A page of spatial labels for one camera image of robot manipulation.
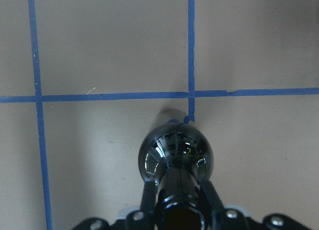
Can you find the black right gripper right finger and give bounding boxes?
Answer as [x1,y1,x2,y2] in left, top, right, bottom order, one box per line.
[199,180,224,214]

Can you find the dark glass wine bottle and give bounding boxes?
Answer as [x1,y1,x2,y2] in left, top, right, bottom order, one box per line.
[138,109,213,230]

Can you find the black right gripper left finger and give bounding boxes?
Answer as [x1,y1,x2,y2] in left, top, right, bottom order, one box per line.
[140,182,157,215]

